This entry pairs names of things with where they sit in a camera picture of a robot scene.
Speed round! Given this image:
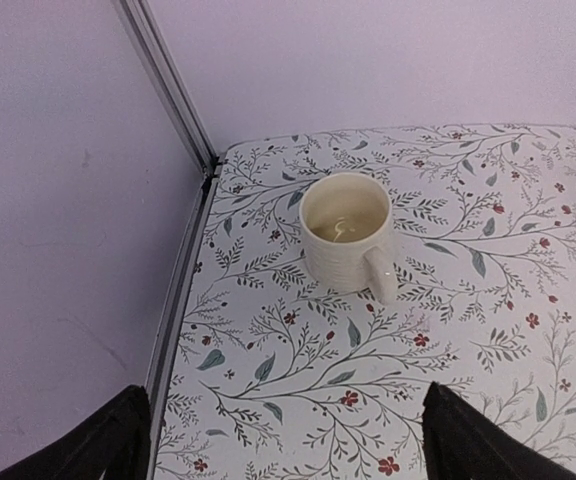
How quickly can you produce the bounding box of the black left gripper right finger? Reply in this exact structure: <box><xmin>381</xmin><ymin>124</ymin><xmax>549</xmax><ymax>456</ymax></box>
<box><xmin>422</xmin><ymin>382</ymin><xmax>576</xmax><ymax>480</ymax></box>

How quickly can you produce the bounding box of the cream ceramic mug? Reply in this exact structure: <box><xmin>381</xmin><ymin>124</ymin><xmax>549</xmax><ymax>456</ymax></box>
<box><xmin>299</xmin><ymin>172</ymin><xmax>398</xmax><ymax>305</ymax></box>

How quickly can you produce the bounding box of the aluminium frame post left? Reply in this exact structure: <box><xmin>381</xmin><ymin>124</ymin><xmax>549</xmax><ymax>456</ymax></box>
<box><xmin>116</xmin><ymin>1</ymin><xmax>219</xmax><ymax>479</ymax></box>

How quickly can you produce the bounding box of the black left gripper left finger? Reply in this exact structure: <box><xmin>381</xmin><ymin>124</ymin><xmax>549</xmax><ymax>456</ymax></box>
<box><xmin>0</xmin><ymin>385</ymin><xmax>151</xmax><ymax>480</ymax></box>

